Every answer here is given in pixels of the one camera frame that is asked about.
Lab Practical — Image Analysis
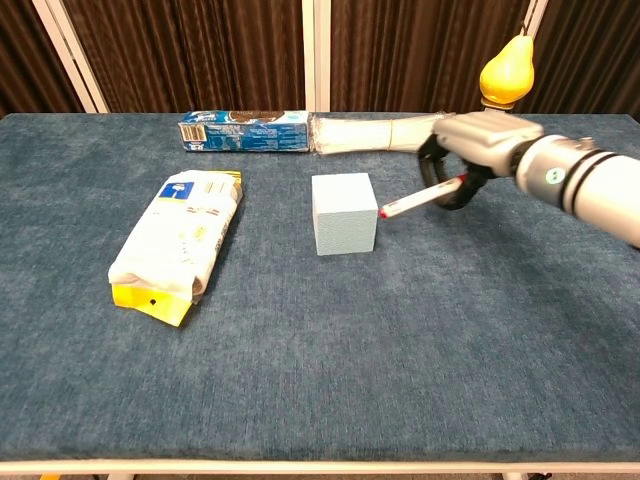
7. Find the white and yellow snack bag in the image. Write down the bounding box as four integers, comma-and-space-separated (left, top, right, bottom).
107, 169, 244, 329

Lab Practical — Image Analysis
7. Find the blue table cloth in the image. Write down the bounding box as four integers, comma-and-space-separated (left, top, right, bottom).
0, 112, 640, 462

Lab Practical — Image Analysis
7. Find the light blue foam cube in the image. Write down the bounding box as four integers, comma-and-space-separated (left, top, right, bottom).
311, 172, 379, 257

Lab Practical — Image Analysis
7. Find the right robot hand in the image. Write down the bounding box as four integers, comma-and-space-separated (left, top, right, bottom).
417, 110, 546, 212

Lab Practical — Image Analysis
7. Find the red and white marker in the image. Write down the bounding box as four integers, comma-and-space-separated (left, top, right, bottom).
378, 177, 467, 220

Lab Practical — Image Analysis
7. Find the blue cookie box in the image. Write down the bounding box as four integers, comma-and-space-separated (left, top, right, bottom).
178, 109, 311, 153

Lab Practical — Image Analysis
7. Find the white cable ties bag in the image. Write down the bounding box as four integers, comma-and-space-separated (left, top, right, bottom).
308, 111, 458, 157

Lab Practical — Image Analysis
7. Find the yellow pear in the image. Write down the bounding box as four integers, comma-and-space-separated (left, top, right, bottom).
478, 33, 536, 107

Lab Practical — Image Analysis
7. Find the white table frame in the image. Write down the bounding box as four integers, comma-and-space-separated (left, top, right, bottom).
0, 458, 640, 480

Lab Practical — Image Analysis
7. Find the white folding screen frame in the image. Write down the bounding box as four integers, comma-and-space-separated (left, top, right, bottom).
30, 0, 551, 114

